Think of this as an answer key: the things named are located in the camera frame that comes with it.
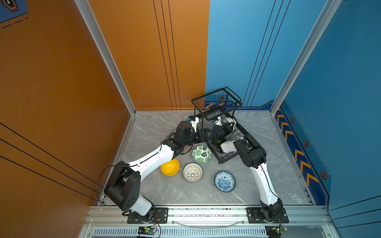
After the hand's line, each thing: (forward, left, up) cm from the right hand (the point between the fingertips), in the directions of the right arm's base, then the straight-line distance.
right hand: (235, 123), depth 100 cm
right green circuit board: (-59, -11, -11) cm, 61 cm away
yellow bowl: (-28, +42, -8) cm, 51 cm away
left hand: (-17, +19, +12) cm, 28 cm away
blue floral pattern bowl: (-36, +10, -9) cm, 38 cm away
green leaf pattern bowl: (-19, +23, -8) cm, 31 cm away
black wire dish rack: (+26, +6, -4) cm, 27 cm away
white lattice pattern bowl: (-31, +29, -8) cm, 43 cm away
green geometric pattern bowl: (+2, +2, 0) cm, 3 cm away
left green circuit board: (-59, +50, -11) cm, 78 cm away
